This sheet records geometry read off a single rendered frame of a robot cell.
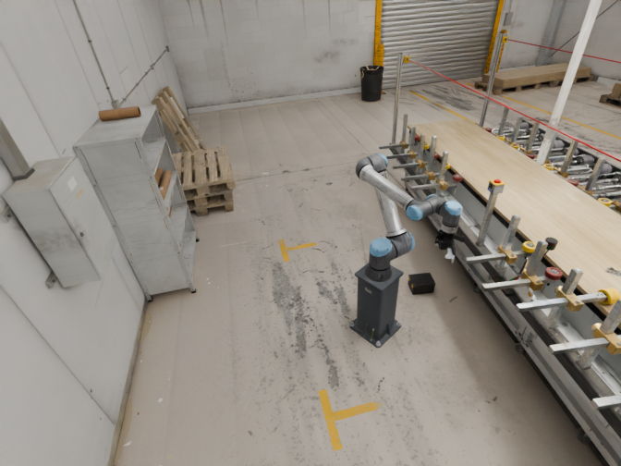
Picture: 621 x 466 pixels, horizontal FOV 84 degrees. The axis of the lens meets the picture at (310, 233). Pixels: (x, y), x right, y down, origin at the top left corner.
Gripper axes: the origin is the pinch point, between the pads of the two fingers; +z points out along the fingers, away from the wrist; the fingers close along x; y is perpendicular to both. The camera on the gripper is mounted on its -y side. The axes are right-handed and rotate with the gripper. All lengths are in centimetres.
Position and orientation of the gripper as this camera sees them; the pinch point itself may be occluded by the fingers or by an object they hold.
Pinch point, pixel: (446, 255)
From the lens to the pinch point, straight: 228.5
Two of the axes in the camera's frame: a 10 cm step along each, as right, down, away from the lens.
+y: -9.7, 1.8, -1.4
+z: 0.6, 8.1, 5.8
